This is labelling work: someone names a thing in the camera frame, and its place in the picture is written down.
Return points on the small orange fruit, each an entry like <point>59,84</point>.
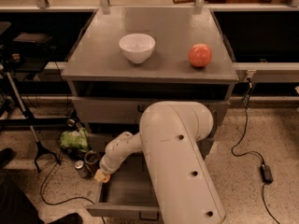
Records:
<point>106,179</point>

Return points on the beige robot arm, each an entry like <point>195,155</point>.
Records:
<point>168,136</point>

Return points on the grey bottom drawer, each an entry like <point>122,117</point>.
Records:
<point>127,193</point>

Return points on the grey drawer cabinet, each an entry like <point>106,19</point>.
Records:
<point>175,30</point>

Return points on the brown tin can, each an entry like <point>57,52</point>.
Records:
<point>91,158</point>

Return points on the silver soda can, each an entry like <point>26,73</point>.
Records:
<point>81,168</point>

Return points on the green chip bag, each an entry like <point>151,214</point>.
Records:
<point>77,139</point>

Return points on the black reacher grabber tool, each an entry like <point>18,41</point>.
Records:
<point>29,120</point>

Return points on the dark clothed leg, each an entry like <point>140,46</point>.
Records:
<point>16,208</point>

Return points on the black shoe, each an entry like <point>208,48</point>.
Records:
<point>6,155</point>

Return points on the white ceramic bowl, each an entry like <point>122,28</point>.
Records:
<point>137,48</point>

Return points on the black box on shelf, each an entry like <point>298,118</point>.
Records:
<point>28,42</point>

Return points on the red apple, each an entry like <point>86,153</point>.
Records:
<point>200,55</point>

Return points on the black power adapter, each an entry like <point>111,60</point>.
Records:
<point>266,174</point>

